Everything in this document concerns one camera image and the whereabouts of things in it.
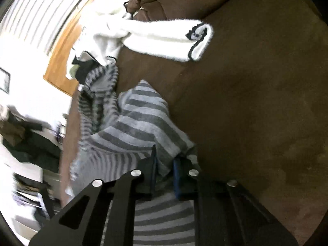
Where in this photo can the brown blanket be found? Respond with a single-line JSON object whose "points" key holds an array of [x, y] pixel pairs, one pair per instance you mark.
{"points": [[256, 94]]}

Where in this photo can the white slatted blinds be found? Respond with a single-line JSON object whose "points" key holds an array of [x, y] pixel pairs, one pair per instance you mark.
{"points": [[43, 12]]}

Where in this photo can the black and green garment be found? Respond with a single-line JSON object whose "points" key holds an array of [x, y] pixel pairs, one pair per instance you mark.
{"points": [[82, 73]]}

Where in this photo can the grey striped garment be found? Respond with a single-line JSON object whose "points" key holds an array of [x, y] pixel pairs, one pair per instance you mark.
{"points": [[143, 123]]}

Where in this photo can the black puffy jacket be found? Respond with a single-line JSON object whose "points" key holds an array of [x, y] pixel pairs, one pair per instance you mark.
{"points": [[33, 146]]}

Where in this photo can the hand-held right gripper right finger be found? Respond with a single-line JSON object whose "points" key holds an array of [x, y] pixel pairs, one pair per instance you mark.
{"points": [[177, 178]]}

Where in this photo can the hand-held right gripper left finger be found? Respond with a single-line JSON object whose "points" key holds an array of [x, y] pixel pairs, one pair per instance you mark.
{"points": [[152, 164]]}

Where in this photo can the framed wall picture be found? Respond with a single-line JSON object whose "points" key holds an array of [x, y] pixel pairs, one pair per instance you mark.
{"points": [[3, 79]]}

